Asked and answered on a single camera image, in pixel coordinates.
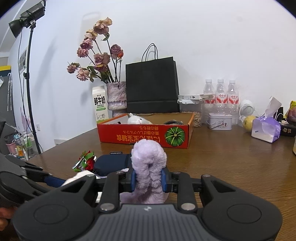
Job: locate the wide white wall outlet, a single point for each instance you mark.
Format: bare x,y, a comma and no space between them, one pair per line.
60,141

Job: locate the white and yellow plush toy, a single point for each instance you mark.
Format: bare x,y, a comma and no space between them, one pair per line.
137,120

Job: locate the pink plastic basket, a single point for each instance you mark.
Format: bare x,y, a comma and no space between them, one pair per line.
11,148

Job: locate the white fabric item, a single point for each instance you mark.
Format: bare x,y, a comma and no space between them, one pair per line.
76,177

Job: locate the yellow green snack packet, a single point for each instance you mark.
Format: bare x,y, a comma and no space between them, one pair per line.
292,113

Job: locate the yellow green pear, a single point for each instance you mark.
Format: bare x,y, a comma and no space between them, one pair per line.
248,124

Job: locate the white green milk carton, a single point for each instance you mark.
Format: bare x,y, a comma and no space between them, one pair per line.
100,104

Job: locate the person's left hand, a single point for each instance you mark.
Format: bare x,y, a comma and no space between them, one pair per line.
7,212

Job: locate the purple ceramic vase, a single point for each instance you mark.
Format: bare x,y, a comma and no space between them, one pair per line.
116,99

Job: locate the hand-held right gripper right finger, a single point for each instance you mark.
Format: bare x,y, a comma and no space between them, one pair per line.
164,180

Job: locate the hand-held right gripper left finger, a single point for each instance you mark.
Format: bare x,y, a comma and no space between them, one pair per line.
133,182

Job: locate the dried rose bouquet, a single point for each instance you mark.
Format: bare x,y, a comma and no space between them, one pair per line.
101,59

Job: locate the studio light on stand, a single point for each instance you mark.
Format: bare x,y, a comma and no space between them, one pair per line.
25,18

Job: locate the purple plush toy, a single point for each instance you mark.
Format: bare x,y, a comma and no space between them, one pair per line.
148,162

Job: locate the black box with gold print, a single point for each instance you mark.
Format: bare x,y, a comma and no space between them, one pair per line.
288,131

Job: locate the purple tissue pack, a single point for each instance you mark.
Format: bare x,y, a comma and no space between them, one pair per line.
263,129

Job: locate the dark blue zip pouch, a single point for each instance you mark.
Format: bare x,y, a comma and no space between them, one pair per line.
111,163

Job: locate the orange cardboard box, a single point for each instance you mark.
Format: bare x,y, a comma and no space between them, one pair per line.
143,136

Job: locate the small white fan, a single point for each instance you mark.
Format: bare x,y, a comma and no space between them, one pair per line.
247,106

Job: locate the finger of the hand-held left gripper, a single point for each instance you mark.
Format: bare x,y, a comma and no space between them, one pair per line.
54,182

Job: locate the white flat carton box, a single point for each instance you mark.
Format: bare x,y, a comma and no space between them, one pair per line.
189,98

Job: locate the black paper bag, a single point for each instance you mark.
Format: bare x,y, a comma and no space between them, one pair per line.
152,88

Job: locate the wall poster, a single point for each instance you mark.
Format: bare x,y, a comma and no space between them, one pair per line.
23,61

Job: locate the clear water bottle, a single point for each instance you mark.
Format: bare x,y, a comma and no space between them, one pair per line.
209,88
233,90
221,89

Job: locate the clear food container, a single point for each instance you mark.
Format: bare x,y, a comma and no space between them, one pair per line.
196,118

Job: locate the red and green bow ornament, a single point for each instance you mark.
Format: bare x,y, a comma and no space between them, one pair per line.
86,160

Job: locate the white tin box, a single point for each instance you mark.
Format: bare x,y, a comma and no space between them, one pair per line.
219,122

